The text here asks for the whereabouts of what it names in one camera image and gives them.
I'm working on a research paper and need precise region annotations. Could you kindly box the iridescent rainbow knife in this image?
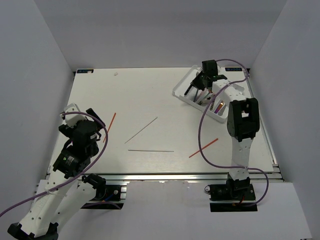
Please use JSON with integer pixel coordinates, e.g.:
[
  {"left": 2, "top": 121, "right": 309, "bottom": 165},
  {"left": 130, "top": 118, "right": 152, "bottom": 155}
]
[{"left": 214, "top": 101, "right": 224, "bottom": 114}]

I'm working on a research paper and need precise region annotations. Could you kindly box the grey chopstick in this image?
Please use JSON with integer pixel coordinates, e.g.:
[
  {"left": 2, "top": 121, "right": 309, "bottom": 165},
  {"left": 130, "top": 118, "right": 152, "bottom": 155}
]
[{"left": 128, "top": 149, "right": 174, "bottom": 153}]

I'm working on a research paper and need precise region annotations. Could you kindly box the orange chopstick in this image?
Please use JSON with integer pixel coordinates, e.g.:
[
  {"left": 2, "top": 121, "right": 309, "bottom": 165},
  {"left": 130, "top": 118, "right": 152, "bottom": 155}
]
[
  {"left": 103, "top": 112, "right": 117, "bottom": 143},
  {"left": 188, "top": 138, "right": 219, "bottom": 158}
]

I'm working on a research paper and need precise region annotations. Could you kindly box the white chopstick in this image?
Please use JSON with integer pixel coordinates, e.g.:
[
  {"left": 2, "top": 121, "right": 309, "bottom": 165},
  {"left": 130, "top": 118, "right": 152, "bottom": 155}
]
[{"left": 124, "top": 116, "right": 158, "bottom": 144}]

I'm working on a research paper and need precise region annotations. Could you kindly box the fork with black patterned handle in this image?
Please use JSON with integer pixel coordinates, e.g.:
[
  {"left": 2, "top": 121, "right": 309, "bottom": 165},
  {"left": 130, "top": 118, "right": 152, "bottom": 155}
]
[{"left": 184, "top": 85, "right": 193, "bottom": 96}]

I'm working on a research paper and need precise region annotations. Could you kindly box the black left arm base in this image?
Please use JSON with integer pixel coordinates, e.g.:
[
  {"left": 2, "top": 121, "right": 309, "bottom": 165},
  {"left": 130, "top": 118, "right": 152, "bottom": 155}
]
[{"left": 81, "top": 173, "right": 126, "bottom": 210}]

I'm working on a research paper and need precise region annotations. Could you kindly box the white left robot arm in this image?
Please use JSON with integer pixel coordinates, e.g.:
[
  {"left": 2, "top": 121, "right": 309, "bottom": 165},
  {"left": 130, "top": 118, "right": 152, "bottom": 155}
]
[{"left": 7, "top": 104, "right": 106, "bottom": 240}]

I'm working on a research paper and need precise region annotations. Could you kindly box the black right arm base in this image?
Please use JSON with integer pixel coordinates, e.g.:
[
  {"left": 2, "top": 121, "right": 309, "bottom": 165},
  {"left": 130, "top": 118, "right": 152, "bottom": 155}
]
[{"left": 204, "top": 177, "right": 258, "bottom": 213}]

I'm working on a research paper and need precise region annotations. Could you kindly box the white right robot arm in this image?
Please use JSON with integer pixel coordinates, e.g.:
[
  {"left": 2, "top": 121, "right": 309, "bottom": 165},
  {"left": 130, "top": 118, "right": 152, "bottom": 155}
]
[{"left": 191, "top": 60, "right": 260, "bottom": 200}]

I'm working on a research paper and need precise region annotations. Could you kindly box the right blue table label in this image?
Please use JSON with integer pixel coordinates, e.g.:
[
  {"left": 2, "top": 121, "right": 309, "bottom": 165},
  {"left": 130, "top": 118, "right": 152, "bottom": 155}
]
[{"left": 225, "top": 67, "right": 243, "bottom": 72}]

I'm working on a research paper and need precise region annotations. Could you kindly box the blue table label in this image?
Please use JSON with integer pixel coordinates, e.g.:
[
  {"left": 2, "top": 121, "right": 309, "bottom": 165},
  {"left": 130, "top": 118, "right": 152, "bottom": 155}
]
[
  {"left": 225, "top": 67, "right": 243, "bottom": 72},
  {"left": 76, "top": 69, "right": 94, "bottom": 74}
]

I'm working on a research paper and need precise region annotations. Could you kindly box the white divided utensil tray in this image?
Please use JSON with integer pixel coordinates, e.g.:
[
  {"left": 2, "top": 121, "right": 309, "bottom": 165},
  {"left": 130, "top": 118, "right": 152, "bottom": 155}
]
[{"left": 172, "top": 65, "right": 251, "bottom": 123}]

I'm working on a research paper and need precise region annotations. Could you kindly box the left blue table label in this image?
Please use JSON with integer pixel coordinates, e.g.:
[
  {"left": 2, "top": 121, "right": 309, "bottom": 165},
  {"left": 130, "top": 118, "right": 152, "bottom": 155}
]
[{"left": 76, "top": 69, "right": 94, "bottom": 74}]

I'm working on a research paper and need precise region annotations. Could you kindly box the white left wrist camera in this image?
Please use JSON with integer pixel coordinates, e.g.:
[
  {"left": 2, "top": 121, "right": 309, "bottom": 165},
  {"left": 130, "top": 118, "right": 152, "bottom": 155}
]
[{"left": 59, "top": 103, "right": 86, "bottom": 128}]

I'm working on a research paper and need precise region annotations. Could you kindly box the aluminium table front rail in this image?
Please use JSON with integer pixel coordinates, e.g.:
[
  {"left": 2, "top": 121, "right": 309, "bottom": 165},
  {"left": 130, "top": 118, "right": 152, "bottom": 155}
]
[{"left": 47, "top": 171, "right": 285, "bottom": 182}]

